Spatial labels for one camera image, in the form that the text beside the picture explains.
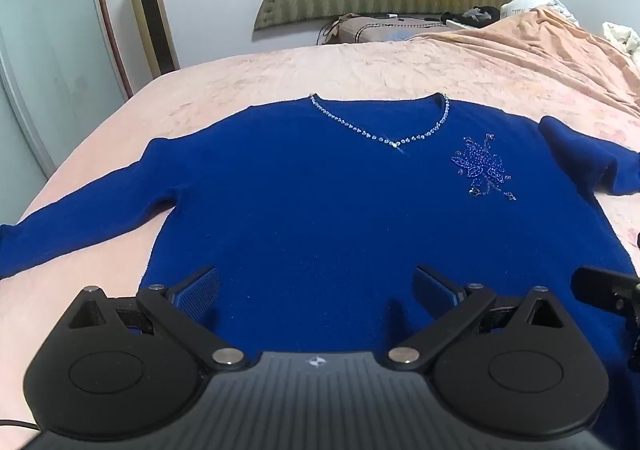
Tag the white printed quilt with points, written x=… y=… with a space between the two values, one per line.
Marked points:
x=530 y=2

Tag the pink bed sheet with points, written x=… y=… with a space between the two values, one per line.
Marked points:
x=250 y=75

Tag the flower print glass door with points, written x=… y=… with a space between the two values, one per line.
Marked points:
x=50 y=55

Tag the small white device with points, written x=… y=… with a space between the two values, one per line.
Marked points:
x=391 y=17

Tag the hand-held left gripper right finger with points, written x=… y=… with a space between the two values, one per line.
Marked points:
x=431 y=291

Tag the blue beaded sweater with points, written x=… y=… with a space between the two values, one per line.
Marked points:
x=300 y=205

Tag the gold tower fan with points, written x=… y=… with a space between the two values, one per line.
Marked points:
x=150 y=15

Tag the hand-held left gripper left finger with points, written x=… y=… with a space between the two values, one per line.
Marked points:
x=200 y=292

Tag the dark clothes pile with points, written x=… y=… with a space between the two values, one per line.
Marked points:
x=475 y=15

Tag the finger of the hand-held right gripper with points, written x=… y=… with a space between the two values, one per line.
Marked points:
x=600 y=287

